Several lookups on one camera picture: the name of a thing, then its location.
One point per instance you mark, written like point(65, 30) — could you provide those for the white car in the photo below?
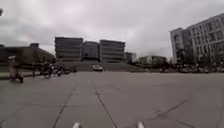
point(97, 68)

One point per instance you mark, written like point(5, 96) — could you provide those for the dark multi-storey building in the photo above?
point(90, 50)

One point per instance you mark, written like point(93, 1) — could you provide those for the grey paved plaza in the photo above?
point(133, 96)

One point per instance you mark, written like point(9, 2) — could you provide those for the small pale building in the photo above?
point(151, 60)

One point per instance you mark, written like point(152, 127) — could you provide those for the row of parked bicycles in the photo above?
point(55, 70)

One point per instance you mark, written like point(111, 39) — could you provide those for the robot's own part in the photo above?
point(76, 125)
point(141, 125)

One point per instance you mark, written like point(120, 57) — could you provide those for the row of parked vehicles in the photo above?
point(186, 69)

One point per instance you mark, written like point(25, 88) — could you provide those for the low dark building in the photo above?
point(26, 55)

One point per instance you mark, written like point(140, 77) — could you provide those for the tall pale building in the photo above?
point(203, 40)

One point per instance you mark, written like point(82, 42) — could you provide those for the person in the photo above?
point(14, 70)

